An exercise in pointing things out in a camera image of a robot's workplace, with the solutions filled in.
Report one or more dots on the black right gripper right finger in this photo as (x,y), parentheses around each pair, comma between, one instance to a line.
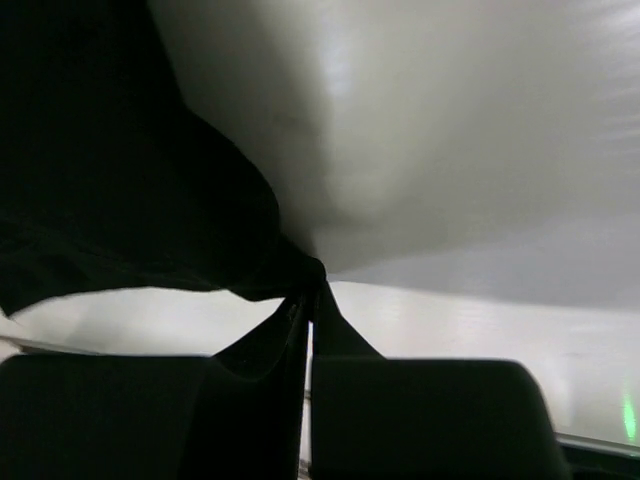
(379,418)

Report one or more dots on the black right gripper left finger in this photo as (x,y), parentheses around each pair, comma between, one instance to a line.
(234,415)

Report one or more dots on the black skirt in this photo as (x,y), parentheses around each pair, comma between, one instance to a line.
(108,180)

